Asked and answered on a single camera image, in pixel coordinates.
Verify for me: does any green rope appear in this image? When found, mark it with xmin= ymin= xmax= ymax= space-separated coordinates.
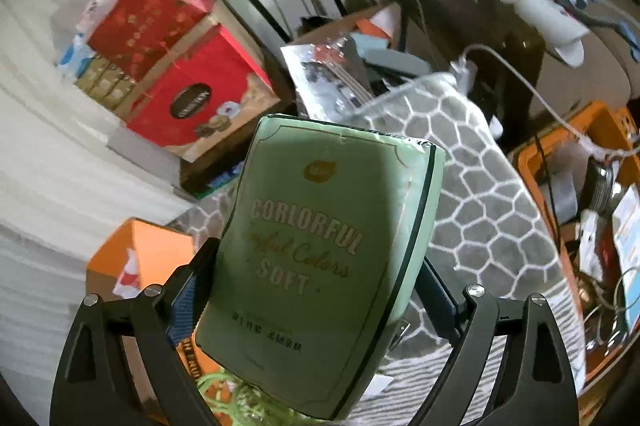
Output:
xmin=195 ymin=365 xmax=263 ymax=426

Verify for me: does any grey honeycomb patterned blanket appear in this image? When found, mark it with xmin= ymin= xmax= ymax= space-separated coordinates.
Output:
xmin=165 ymin=71 xmax=588 ymax=426

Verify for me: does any white cable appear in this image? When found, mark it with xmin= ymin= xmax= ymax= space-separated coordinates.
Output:
xmin=350 ymin=44 xmax=640 ymax=158

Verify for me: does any red paper bag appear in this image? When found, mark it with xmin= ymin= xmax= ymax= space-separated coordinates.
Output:
xmin=125 ymin=24 xmax=281 ymax=159

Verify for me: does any orange cardboard box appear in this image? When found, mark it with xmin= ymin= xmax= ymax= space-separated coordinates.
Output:
xmin=85 ymin=217 xmax=236 ymax=426

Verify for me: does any orange plastic crate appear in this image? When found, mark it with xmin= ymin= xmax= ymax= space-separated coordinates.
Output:
xmin=507 ymin=101 xmax=640 ymax=402

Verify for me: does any white printed packet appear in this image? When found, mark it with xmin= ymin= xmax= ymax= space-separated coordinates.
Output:
xmin=55 ymin=0 xmax=132 ymax=73

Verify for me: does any green tissue pack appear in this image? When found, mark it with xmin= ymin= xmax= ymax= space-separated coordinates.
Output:
xmin=194 ymin=113 xmax=446 ymax=422

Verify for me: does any gold patterned box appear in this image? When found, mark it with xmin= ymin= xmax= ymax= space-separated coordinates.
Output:
xmin=74 ymin=55 xmax=137 ymax=113

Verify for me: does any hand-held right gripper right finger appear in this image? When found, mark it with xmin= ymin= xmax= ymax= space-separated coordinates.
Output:
xmin=404 ymin=255 xmax=582 ymax=426

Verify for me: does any red patterned gift box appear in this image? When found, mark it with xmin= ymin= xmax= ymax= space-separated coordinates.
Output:
xmin=86 ymin=0 xmax=216 ymax=83

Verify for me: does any white lamp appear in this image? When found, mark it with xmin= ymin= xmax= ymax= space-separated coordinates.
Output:
xmin=495 ymin=0 xmax=592 ymax=68

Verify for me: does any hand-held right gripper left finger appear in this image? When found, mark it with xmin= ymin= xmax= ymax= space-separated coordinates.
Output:
xmin=50 ymin=236 xmax=222 ymax=426

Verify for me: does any silver foil bag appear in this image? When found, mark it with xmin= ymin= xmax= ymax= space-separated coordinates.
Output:
xmin=279 ymin=40 xmax=373 ymax=119

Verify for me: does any white curtain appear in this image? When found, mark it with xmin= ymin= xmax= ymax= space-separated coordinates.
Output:
xmin=0 ymin=0 xmax=201 ymax=357

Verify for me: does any open brown cardboard box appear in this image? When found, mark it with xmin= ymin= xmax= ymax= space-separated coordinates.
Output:
xmin=290 ymin=4 xmax=432 ymax=78

